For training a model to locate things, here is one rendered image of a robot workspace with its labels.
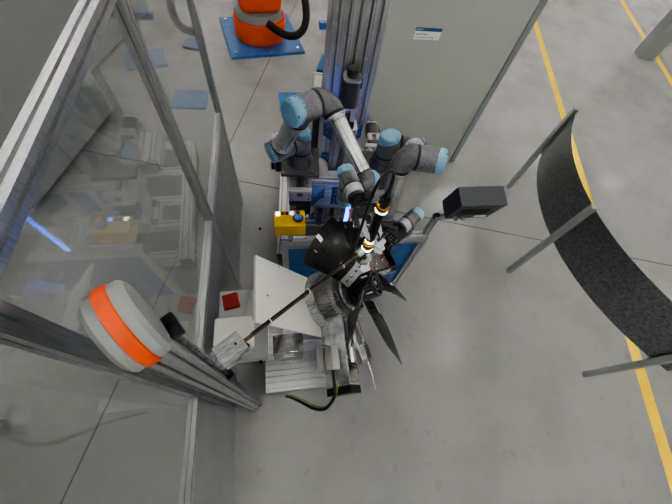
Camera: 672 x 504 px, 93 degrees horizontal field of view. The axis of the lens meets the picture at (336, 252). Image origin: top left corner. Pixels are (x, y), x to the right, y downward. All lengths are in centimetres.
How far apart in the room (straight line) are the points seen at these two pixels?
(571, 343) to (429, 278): 126
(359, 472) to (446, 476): 58
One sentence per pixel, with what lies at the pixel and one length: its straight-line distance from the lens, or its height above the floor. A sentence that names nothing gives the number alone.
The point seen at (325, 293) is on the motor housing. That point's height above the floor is 119.
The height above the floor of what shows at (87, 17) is 205.
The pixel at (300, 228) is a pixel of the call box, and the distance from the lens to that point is 168.
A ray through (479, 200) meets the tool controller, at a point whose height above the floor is 123.
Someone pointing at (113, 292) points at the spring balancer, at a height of 195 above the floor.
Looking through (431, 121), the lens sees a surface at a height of 53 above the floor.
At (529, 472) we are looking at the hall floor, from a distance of 293.
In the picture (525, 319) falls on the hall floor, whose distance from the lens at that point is 319.
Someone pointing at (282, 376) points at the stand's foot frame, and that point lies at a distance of 241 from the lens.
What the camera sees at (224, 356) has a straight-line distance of 109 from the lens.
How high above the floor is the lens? 245
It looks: 60 degrees down
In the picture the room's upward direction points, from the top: 12 degrees clockwise
